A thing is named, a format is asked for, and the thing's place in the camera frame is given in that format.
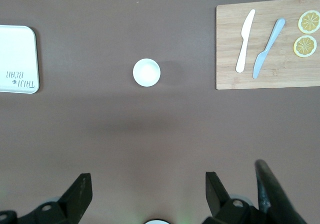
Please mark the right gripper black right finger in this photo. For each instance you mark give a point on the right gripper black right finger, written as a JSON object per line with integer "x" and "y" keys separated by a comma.
{"x": 220, "y": 204}

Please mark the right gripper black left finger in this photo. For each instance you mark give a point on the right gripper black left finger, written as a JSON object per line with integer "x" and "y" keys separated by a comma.
{"x": 75, "y": 199}

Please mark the white plastic cup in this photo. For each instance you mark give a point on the white plastic cup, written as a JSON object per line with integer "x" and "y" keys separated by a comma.
{"x": 146, "y": 72}

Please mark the cream bear print tray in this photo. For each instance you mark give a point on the cream bear print tray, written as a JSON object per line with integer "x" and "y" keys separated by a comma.
{"x": 17, "y": 58}

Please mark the bamboo cutting board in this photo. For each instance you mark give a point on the bamboo cutting board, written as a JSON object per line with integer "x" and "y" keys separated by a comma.
{"x": 275, "y": 78}

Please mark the white plastic knife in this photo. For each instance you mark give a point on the white plastic knife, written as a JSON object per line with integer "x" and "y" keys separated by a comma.
{"x": 246, "y": 38}

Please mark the grey plastic knife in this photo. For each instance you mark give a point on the grey plastic knife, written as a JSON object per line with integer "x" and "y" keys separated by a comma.
{"x": 271, "y": 39}

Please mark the dried lemon slice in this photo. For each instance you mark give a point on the dried lemon slice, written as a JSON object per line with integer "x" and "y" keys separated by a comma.
{"x": 305, "y": 46}
{"x": 310, "y": 21}

